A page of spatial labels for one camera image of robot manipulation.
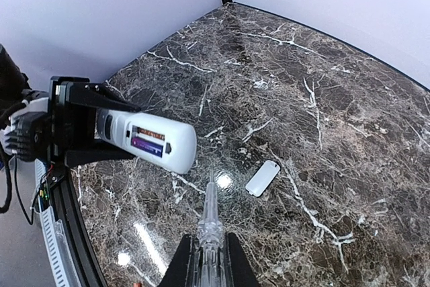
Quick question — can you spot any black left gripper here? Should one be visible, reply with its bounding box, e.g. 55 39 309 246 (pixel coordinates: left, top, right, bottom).
48 77 141 168

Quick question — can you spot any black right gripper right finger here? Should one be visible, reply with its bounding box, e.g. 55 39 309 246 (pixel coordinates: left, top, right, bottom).
224 233 260 287

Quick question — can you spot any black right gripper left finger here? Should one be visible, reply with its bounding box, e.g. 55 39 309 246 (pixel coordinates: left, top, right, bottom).
158 234 195 287

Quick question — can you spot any white remote control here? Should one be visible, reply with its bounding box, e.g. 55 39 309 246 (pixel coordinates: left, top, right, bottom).
97 109 197 174

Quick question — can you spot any white battery cover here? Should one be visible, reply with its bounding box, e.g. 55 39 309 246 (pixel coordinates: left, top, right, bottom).
245 160 280 197

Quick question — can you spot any orange battery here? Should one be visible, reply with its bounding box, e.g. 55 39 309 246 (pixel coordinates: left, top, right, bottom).
137 127 165 140

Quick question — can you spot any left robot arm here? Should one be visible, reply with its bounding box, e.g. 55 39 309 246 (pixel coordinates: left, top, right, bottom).
1 48 140 168

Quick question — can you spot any purple battery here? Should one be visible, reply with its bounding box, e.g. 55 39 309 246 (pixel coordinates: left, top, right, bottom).
131 136 163 158

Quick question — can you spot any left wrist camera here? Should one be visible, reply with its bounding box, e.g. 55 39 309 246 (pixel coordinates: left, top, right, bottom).
0 90 51 163

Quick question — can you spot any black front table rail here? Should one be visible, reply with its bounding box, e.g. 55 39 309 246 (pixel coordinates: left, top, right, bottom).
48 164 107 286

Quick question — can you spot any white slotted cable duct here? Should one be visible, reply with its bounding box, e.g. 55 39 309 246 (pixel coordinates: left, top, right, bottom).
34 159 81 286

